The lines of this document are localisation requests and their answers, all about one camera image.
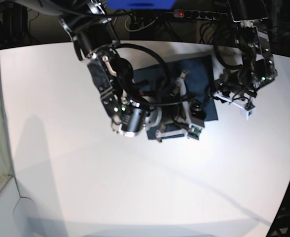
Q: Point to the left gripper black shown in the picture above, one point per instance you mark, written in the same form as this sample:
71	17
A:
235	85

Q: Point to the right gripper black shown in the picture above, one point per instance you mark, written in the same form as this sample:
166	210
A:
187	116

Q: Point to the dark blue t-shirt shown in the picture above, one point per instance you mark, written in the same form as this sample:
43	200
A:
197	81

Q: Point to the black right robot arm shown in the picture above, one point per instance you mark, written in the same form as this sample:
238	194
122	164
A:
96	43

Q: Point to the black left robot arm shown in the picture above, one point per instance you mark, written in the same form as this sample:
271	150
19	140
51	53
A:
252	39

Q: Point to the blue plastic box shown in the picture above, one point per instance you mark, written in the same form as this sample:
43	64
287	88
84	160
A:
140	4

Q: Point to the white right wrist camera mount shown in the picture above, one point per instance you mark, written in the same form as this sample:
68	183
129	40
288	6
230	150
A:
175	92

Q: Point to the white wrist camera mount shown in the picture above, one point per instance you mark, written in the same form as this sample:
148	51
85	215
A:
245	104
175	92

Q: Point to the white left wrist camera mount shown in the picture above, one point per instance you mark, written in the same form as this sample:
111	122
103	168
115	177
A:
245	104

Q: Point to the black power strip red switch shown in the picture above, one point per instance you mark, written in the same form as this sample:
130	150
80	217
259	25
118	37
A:
199	15

